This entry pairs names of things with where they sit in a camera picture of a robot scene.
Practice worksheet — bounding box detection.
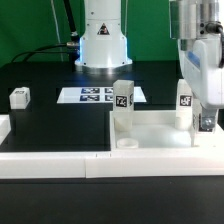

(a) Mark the white square table top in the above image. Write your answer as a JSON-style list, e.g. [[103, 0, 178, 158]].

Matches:
[[110, 110, 224, 159]]

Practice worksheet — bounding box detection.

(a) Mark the black upright cable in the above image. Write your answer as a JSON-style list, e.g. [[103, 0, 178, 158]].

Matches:
[[63, 0, 80, 38]]

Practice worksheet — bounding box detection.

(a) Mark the white U-shaped obstacle fence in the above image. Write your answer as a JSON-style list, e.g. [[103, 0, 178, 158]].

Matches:
[[0, 112, 224, 180]]

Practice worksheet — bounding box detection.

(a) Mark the white marker sheet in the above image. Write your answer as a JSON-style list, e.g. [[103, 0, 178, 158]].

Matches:
[[57, 86, 146, 104]]

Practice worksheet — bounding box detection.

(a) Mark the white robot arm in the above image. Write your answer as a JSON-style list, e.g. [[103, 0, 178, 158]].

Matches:
[[75, 0, 224, 130]]

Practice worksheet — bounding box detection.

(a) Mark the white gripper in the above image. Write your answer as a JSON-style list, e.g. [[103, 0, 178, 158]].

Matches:
[[178, 37, 224, 129]]

